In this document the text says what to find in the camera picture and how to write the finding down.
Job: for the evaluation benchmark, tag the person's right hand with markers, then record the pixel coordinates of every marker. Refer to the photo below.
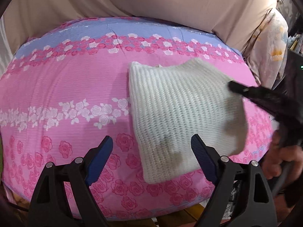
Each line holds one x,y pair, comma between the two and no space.
274,157

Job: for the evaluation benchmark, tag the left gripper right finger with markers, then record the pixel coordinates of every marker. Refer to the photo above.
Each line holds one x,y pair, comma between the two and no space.
254,205

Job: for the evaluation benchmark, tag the beige bed sheet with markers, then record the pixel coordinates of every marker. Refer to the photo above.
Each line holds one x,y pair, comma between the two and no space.
233,21

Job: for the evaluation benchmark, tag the white knitted garment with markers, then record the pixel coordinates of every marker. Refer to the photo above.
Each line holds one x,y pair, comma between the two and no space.
171,104

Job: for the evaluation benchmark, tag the floral pillow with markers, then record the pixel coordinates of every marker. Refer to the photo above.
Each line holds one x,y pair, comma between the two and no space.
266,51

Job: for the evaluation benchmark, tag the pink floral quilt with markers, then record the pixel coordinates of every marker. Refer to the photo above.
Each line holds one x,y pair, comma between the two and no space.
64,92

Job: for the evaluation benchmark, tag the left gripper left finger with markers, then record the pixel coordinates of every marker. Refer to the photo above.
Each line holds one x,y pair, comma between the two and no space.
49,204

